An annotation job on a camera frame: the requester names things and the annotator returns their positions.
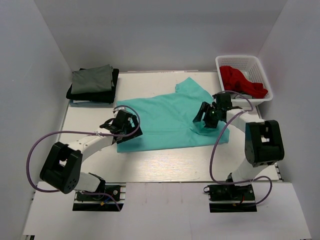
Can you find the red t shirt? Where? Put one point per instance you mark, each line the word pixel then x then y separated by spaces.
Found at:
pixel 259 93

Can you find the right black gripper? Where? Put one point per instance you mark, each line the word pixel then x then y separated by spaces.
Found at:
pixel 206 107

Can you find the folded grey t shirt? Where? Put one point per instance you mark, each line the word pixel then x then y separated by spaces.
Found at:
pixel 92 80

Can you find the grey t shirt in basket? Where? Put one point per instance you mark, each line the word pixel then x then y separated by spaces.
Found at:
pixel 246 96

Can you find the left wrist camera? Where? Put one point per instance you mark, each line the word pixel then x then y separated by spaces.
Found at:
pixel 117 110

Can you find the folded light blue t shirt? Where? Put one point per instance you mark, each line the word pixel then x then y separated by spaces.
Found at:
pixel 79 101

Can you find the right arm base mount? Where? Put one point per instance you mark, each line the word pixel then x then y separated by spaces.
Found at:
pixel 225 198

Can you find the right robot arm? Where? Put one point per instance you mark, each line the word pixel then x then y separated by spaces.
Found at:
pixel 263 144

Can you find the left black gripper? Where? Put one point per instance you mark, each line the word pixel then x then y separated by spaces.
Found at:
pixel 137 133

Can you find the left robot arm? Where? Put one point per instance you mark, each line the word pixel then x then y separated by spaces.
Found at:
pixel 62 167

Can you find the teal t shirt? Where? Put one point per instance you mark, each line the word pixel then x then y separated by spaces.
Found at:
pixel 167 120

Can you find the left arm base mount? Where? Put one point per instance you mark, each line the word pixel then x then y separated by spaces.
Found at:
pixel 112 201

